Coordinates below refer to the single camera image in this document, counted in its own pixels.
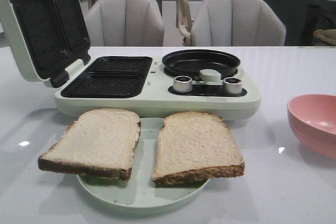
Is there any white bread slice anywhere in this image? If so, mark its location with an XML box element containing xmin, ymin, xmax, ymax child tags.
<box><xmin>38</xmin><ymin>108</ymin><xmax>141</xmax><ymax>182</ymax></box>
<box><xmin>152</xmin><ymin>111</ymin><xmax>245</xmax><ymax>185</ymax></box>

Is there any breakfast maker hinged lid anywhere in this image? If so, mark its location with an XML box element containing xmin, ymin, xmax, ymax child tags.
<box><xmin>1</xmin><ymin>0</ymin><xmax>90</xmax><ymax>88</ymax></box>

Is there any pink plastic bowl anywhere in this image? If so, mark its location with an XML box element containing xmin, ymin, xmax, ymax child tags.
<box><xmin>287</xmin><ymin>94</ymin><xmax>335</xmax><ymax>158</ymax></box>

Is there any mint green breakfast maker base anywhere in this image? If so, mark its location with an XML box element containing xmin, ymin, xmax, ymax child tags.
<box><xmin>55</xmin><ymin>56</ymin><xmax>261</xmax><ymax>120</ymax></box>

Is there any left silver control knob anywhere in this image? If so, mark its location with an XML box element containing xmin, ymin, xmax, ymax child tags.
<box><xmin>173</xmin><ymin>76</ymin><xmax>193</xmax><ymax>93</ymax></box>

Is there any silver control knob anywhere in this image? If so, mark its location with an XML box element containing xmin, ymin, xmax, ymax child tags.
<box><xmin>223</xmin><ymin>77</ymin><xmax>243</xmax><ymax>95</ymax></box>
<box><xmin>173</xmin><ymin>76</ymin><xmax>193</xmax><ymax>93</ymax></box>

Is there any round black frying pan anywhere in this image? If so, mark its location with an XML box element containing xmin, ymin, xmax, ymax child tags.
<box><xmin>162</xmin><ymin>49</ymin><xmax>240</xmax><ymax>80</ymax></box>

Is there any right silver control knob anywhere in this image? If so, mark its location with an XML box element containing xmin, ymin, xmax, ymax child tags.
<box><xmin>223</xmin><ymin>77</ymin><xmax>243</xmax><ymax>95</ymax></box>

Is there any beige plastic chair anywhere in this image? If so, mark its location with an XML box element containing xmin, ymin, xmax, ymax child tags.
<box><xmin>175</xmin><ymin>0</ymin><xmax>193</xmax><ymax>46</ymax></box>

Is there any left grey upholstered chair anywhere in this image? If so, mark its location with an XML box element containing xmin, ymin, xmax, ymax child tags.
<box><xmin>85</xmin><ymin>0</ymin><xmax>164</xmax><ymax>47</ymax></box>

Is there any grey upholstered chair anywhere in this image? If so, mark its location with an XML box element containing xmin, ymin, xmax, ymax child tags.
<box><xmin>191</xmin><ymin>0</ymin><xmax>286</xmax><ymax>47</ymax></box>
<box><xmin>85</xmin><ymin>0</ymin><xmax>164</xmax><ymax>47</ymax></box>

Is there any mint green round plate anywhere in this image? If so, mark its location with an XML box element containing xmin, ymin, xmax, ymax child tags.
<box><xmin>77</xmin><ymin>118</ymin><xmax>208</xmax><ymax>215</ymax></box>

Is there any right grey upholstered chair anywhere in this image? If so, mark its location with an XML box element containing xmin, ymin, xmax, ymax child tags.
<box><xmin>191</xmin><ymin>0</ymin><xmax>286</xmax><ymax>47</ymax></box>

